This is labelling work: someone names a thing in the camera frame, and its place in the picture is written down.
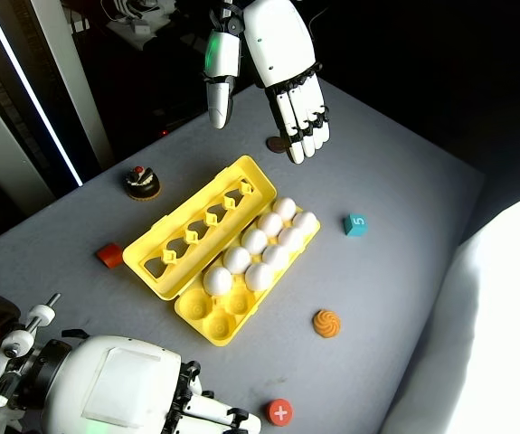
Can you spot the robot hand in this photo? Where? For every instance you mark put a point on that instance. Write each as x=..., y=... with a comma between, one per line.
x=115, y=389
x=280, y=40

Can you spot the yellow plastic egg carton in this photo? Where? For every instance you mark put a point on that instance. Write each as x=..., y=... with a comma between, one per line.
x=241, y=174

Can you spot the round chocolate toy cookie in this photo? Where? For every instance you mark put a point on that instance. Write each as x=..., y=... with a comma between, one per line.
x=277, y=144

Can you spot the red half-cylinder block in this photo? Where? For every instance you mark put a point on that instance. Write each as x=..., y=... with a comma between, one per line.
x=110, y=255

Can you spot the grey table cloth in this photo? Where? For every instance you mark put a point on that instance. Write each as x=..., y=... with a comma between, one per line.
x=377, y=158

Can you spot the red cylinder with white cross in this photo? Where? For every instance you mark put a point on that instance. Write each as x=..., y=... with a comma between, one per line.
x=280, y=412

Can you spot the teal cube with number five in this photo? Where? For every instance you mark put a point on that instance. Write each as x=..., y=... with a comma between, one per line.
x=355, y=224

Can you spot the chocolate toy cake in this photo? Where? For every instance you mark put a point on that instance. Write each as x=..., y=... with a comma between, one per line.
x=142, y=184

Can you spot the orange swirl toy cookie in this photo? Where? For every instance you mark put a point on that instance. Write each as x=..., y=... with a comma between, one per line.
x=326, y=323

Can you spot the white LED light bar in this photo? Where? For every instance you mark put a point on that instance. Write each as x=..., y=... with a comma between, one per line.
x=31, y=90

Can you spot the white backdrop sheet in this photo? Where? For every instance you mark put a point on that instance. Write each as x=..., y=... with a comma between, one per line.
x=490, y=316

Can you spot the white upright post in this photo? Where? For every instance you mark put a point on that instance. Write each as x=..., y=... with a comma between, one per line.
x=76, y=90

